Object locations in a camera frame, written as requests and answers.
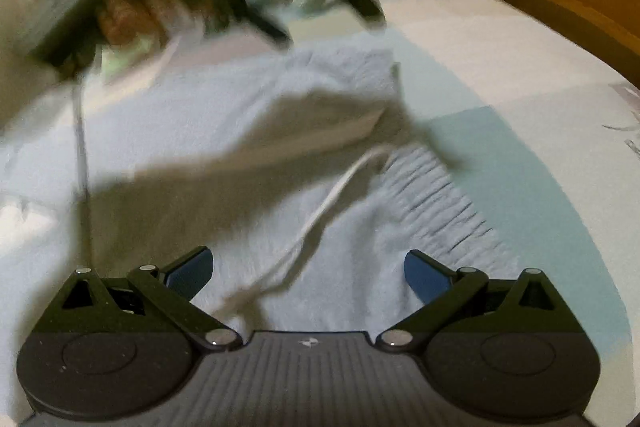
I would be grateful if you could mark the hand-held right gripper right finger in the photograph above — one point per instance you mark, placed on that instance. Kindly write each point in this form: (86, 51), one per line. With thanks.
(422, 277)

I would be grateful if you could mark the person's left hand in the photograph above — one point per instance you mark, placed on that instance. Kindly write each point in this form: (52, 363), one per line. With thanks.
(125, 19)

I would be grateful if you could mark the light blue fleece hoodie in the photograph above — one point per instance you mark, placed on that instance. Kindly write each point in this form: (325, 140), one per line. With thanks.
(350, 247)

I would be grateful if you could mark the patchwork bed sheet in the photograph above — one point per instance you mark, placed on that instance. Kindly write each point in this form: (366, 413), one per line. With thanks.
(500, 82)

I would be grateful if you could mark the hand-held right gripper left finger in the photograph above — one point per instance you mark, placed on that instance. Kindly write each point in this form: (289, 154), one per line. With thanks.
(190, 274)

